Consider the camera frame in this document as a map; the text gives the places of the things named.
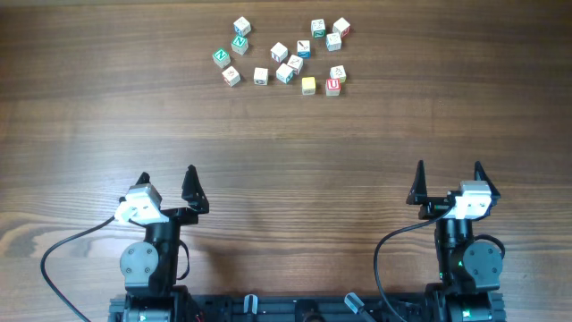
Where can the yellow sided picture block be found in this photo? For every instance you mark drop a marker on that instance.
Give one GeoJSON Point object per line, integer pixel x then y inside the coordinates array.
{"type": "Point", "coordinates": [339, 73]}

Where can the blue sided picture block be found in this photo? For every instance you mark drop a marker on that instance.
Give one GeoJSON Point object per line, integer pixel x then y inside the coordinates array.
{"type": "Point", "coordinates": [333, 41]}

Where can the blue pattern wooden block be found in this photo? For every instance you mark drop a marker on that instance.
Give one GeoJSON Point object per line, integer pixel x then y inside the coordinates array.
{"type": "Point", "coordinates": [242, 26]}

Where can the upper green N block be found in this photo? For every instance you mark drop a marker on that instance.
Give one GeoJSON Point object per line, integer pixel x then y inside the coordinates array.
{"type": "Point", "coordinates": [239, 45]}

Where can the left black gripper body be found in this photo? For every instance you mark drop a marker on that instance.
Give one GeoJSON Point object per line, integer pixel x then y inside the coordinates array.
{"type": "Point", "coordinates": [182, 218]}

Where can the blue brush picture block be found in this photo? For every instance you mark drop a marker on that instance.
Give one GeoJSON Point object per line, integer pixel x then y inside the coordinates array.
{"type": "Point", "coordinates": [303, 49]}

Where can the lower green N block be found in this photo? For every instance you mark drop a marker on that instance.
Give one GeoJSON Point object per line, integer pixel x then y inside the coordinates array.
{"type": "Point", "coordinates": [221, 58]}

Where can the black picture wooden block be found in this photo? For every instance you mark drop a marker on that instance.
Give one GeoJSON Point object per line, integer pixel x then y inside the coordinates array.
{"type": "Point", "coordinates": [260, 76]}

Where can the white red-sided block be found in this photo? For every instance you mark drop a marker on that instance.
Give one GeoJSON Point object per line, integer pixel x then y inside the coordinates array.
{"type": "Point", "coordinates": [279, 52]}

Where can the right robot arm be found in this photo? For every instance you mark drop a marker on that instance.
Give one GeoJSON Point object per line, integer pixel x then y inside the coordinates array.
{"type": "Point", "coordinates": [469, 265]}

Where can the green Z wooden block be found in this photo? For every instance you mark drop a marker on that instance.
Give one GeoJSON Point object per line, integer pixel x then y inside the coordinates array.
{"type": "Point", "coordinates": [318, 28]}

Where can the red pattern tilted block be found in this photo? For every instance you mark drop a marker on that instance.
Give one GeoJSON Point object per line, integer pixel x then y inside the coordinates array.
{"type": "Point", "coordinates": [295, 63]}

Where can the teal sided wooden block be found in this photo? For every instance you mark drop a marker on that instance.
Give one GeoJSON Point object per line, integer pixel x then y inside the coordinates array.
{"type": "Point", "coordinates": [284, 73]}

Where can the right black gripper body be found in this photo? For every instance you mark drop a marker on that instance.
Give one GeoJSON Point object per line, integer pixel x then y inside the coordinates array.
{"type": "Point", "coordinates": [433, 207]}

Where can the red U wooden block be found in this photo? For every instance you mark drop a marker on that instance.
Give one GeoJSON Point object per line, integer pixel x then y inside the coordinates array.
{"type": "Point", "coordinates": [332, 87]}

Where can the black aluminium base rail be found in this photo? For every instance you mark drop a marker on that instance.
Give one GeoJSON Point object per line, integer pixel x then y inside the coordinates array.
{"type": "Point", "coordinates": [401, 306]}

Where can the red sided corner block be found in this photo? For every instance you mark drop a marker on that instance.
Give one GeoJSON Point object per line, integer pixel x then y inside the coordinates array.
{"type": "Point", "coordinates": [341, 27]}

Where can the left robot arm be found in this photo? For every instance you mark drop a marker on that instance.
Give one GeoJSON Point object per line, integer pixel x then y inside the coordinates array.
{"type": "Point", "coordinates": [150, 266]}

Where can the green n block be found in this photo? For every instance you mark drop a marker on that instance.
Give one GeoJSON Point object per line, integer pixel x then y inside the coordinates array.
{"type": "Point", "coordinates": [239, 45]}
{"type": "Point", "coordinates": [221, 58]}

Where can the red picture wooden block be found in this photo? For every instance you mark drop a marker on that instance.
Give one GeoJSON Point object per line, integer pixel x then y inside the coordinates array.
{"type": "Point", "coordinates": [231, 76]}

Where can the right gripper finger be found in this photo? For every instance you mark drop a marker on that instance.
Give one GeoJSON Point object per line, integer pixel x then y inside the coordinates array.
{"type": "Point", "coordinates": [480, 175]}
{"type": "Point", "coordinates": [418, 192]}

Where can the yellow wooden block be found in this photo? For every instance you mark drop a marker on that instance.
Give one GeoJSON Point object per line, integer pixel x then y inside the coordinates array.
{"type": "Point", "coordinates": [308, 85]}

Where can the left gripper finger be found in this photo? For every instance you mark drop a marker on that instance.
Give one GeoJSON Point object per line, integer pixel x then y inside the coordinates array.
{"type": "Point", "coordinates": [193, 193]}
{"type": "Point", "coordinates": [144, 178]}

